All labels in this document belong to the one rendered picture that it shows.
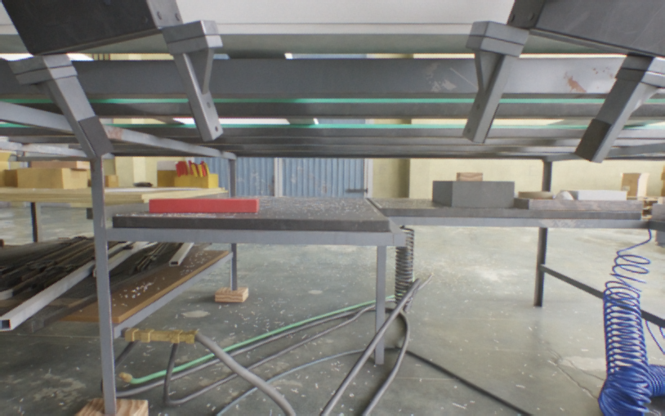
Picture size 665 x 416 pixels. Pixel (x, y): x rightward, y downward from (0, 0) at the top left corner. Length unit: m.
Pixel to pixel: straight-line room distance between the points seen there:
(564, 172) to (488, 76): 8.01
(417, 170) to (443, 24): 6.32
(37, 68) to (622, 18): 0.52
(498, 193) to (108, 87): 1.22
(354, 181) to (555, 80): 6.48
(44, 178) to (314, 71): 1.56
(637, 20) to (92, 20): 0.45
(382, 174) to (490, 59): 6.71
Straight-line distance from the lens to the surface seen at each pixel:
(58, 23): 0.39
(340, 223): 0.82
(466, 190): 1.32
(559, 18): 0.36
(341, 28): 0.44
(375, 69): 0.47
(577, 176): 8.50
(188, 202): 1.02
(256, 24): 0.45
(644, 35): 0.41
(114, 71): 0.57
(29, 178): 1.93
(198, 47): 0.34
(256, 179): 7.17
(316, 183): 6.94
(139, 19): 0.35
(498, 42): 0.34
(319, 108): 0.71
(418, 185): 6.75
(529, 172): 7.97
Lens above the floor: 0.69
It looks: 5 degrees down
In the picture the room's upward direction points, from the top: 1 degrees clockwise
